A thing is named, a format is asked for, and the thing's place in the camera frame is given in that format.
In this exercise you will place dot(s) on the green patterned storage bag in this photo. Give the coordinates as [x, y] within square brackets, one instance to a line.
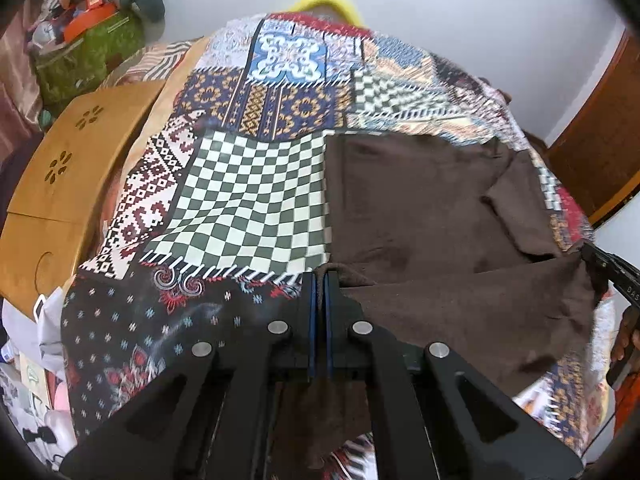
[80, 67]

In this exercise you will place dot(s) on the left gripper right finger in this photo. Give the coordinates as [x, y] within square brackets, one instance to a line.
[347, 332]

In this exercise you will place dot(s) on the pink curtain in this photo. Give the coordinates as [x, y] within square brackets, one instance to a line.
[20, 93]

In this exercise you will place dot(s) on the patchwork patterned bedspread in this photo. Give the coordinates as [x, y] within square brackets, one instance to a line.
[171, 330]

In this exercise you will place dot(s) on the person's right hand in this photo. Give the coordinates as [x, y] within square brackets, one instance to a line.
[626, 336]

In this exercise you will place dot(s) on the yellow curved headboard pad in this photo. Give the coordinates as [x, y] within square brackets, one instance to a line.
[344, 9]

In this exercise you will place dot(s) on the brown wooden door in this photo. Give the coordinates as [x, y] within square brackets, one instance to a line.
[596, 157]

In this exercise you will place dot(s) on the brown cloth garment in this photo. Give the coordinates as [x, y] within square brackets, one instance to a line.
[455, 243]

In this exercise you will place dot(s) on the orange box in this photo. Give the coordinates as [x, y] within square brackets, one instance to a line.
[84, 21]

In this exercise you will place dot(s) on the wooden folding lap table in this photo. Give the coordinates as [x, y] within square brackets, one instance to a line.
[52, 216]

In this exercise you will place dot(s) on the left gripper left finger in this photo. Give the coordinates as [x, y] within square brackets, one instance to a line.
[296, 353]

